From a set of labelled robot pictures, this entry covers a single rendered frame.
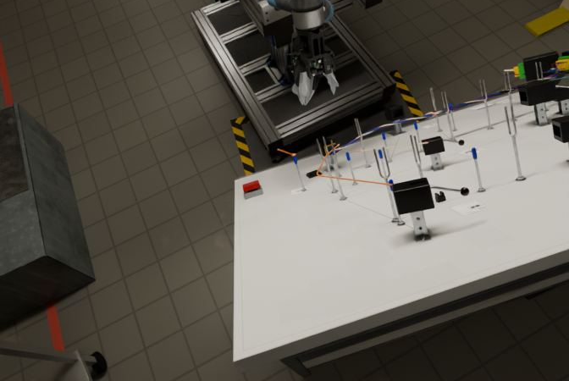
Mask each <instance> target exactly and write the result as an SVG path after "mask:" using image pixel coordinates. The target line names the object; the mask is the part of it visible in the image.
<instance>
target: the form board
mask: <svg viewBox="0 0 569 381"><path fill-rule="evenodd" d="M517 95H519V92H517V93H514V94H511V99H512V100H514V101H512V106H513V110H514V115H515V119H517V121H515V122H516V127H517V136H516V142H517V150H518V156H519V161H520V166H521V171H522V176H523V177H524V178H526V180H524V181H516V179H517V176H518V172H517V163H516V158H515V153H514V148H513V143H512V139H511V136H510V135H509V132H508V127H507V123H506V117H505V106H506V107H507V112H508V118H509V123H510V127H511V133H512V134H513V135H515V132H514V127H513V122H511V120H512V117H511V105H510V102H507V103H503V104H501V103H496V102H501V101H504V100H506V99H509V96H505V97H501V98H498V99H494V100H492V101H489V102H487V103H491V104H496V105H494V106H490V107H488V110H489V118H490V123H491V126H492V127H493V129H492V130H487V128H488V127H489V123H488V118H487V114H486V108H483V109H479V110H471V109H470V108H475V107H478V106H481V105H484V103H481V104H478V105H476V106H473V107H470V108H465V109H462V110H460V111H456V112H454V113H453V117H454V121H455V126H456V129H457V130H458V131H453V129H454V126H453V122H452V117H451V113H449V115H450V123H451V128H452V132H453V136H454V138H455V140H456V141H459V140H464V141H465V144H464V145H463V146H460V145H459V144H458V143H453V142H447V141H444V146H445V152H440V153H439V154H440V158H441V162H442V165H443V167H444V169H445V170H440V171H436V172H434V171H433V169H432V167H431V166H433V165H432V161H431V157H430V155H427V156H425V154H424V152H419V153H420V158H421V161H422V164H421V165H422V171H423V178H424V177H427V179H428V182H429V184H430V186H431V185H434V186H440V187H445V188H452V189H458V190H460V189H461V188H462V187H467V188H468V189H469V191H470V192H469V194H468V195H467V196H462V195H461V193H460V192H454V191H447V190H437V189H431V191H432V196H433V199H434V206H435V208H433V209H429V210H424V211H423V214H424V217H425V221H426V225H427V227H428V232H429V234H430V237H431V240H428V241H423V242H418V243H416V241H415V237H414V233H413V230H414V228H413V224H412V217H411V214H410V213H407V214H401V220H402V221H403V222H405V223H406V224H405V225H403V226H397V224H398V223H396V224H394V223H392V222H391V221H392V220H393V217H394V215H393V212H392V208H391V205H390V200H389V194H388V191H387V187H386V185H381V184H374V183H367V182H360V181H356V182H357V183H358V185H353V182H354V181H353V180H346V179H353V178H352V174H351V169H350V165H349V162H348V160H347V157H346V155H345V154H346V153H347V152H349V155H350V158H351V166H352V170H353V174H354V176H355V179H359V180H366V181H372V182H379V183H385V181H384V179H382V178H381V177H380V176H379V172H378V166H377V163H376V159H375V156H374V152H373V150H370V151H365V152H366V154H367V160H368V164H370V165H371V166H372V167H370V168H365V167H366V165H367V164H366V160H365V157H364V153H363V152H355V151H357V150H362V143H361V142H360V141H359V142H357V143H353V144H350V145H349V146H348V147H346V148H344V149H342V150H340V151H338V152H337V153H335V154H336V157H337V160H338V162H337V164H338V165H339V166H341V168H339V171H340V174H341V175H342V177H340V178H345V179H340V184H341V187H342V190H343V194H344V196H345V197H347V199H346V200H344V201H340V198H341V194H340V188H339V185H338V182H337V179H333V182H334V187H335V189H336V190H337V191H338V192H337V193H331V192H332V191H333V187H332V184H331V180H330V178H326V177H320V176H316V177H313V178H310V179H309V178H308V177H307V176H306V174H307V173H309V172H312V171H314V170H318V169H319V167H320V165H321V163H322V161H323V160H322V158H321V155H320V154H318V155H315V156H312V157H308V158H305V159H302V160H299V161H297V164H298V168H299V170H300V174H301V179H302V182H303V185H304V186H308V189H309V190H307V191H304V192H302V193H298V194H295V195H293V196H292V195H291V193H290V191H292V190H294V189H298V188H301V187H302V185H301V181H300V177H299V174H298V171H297V168H296V164H295V162H293V163H288V164H286V165H283V166H280V167H277V168H272V169H270V170H267V171H263V172H261V173H258V174H254V175H250V176H247V177H245V178H242V179H237V180H235V261H234V352H233V363H234V365H235V369H236V372H237V373H242V372H244V371H247V370H250V369H253V368H255V367H260V366H262V365H265V364H268V363H270V362H275V361H277V360H279V359H282V358H285V357H287V356H292V355H294V354H297V353H300V352H303V351H307V350H310V349H312V348H315V347H318V346H320V345H325V344H328V343H330V342H333V341H335V340H339V339H342V338H345V337H347V336H350V335H353V334H357V333H360V332H362V331H365V330H368V329H372V328H375V327H378V326H380V325H383V324H386V323H390V322H393V321H395V320H397V319H400V318H404V317H407V316H410V315H412V314H415V313H418V312H422V311H425V310H428V309H430V308H433V307H436V306H440V305H443V304H445V303H448V302H451V301H454V300H457V299H460V298H462V297H465V296H468V295H472V294H475V293H478V292H480V291H483V290H487V289H490V288H493V287H495V286H498V285H501V284H505V283H508V282H511V281H513V280H515V279H519V278H522V277H525V276H528V275H530V274H533V273H537V272H540V271H543V270H545V269H548V268H552V267H555V266H558V265H561V264H563V263H566V262H569V163H568V162H567V161H566V160H569V149H568V143H562V142H560V141H558V140H556V139H555V138H554V134H553V128H552V123H551V120H552V119H554V118H559V117H562V116H563V115H557V114H552V113H556V112H559V109H558V103H557V102H554V101H552V102H550V103H545V105H546V108H547V109H549V111H547V112H546V114H547V119H548V123H550V124H551V125H547V126H544V127H540V126H537V125H535V124H534V123H536V120H535V115H534V109H533V106H530V107H529V106H525V105H522V104H521V102H520V97H519V96H517ZM473 147H480V148H484V149H488V150H486V151H483V152H479V153H477V156H478V158H477V160H478V169H479V173H480V178H481V182H482V187H483V188H484V189H485V190H486V191H485V192H482V193H479V192H478V188H479V183H478V176H477V171H476V167H475V162H474V159H473V158H472V155H471V156H468V155H465V154H461V153H458V152H463V151H465V150H468V149H471V148H473ZM388 150H389V157H390V159H391V161H393V162H391V163H389V170H390V177H389V180H390V179H392V180H393V181H394V184H396V183H400V182H404V181H408V180H413V179H420V174H419V171H418V167H417V164H416V161H415V158H414V154H413V150H412V146H398V147H391V148H388ZM255 180H258V181H259V184H260V185H261V186H262V191H263V195H260V196H255V197H253V198H250V199H247V200H245V197H244V192H243V186H242V185H243V184H247V183H250V182H252V181H255ZM440 191H443V192H444V193H445V198H446V201H444V202H436V201H435V194H434V193H438V194H439V192H440ZM471 200H476V201H478V202H481V203H483V204H485V205H487V206H489V208H486V209H484V210H481V211H478V212H475V213H471V214H468V215H466V216H462V215H460V214H459V213H457V212H455V211H453V210H451V209H449V207H453V206H456V205H459V204H462V203H464V202H469V201H471Z"/></svg>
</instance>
